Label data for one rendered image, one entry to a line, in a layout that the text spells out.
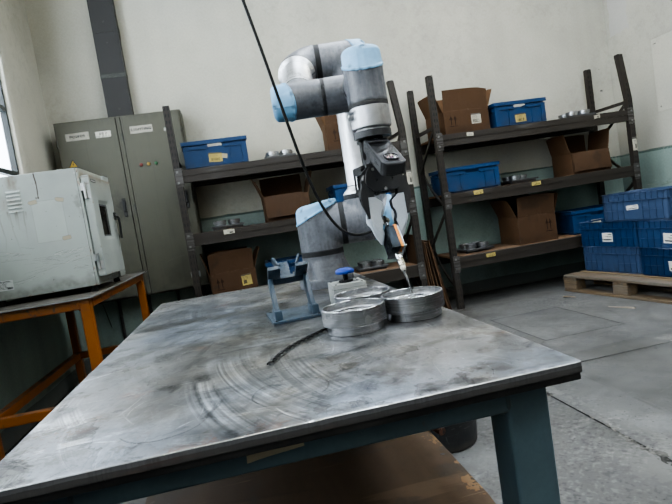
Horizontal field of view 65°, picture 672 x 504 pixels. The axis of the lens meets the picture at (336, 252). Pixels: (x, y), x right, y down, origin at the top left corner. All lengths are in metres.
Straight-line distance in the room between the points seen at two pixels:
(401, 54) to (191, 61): 1.93
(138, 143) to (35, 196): 1.80
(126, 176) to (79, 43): 1.23
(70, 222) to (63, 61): 2.46
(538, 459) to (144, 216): 4.28
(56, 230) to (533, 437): 2.72
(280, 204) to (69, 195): 1.84
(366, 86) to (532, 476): 0.68
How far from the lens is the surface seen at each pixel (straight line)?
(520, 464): 0.67
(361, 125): 1.00
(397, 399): 0.56
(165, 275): 4.71
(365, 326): 0.83
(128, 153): 4.77
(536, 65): 5.92
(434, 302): 0.88
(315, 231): 1.41
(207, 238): 4.31
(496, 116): 5.00
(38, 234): 3.11
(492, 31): 5.79
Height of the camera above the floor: 0.99
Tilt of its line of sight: 4 degrees down
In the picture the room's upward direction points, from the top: 9 degrees counter-clockwise
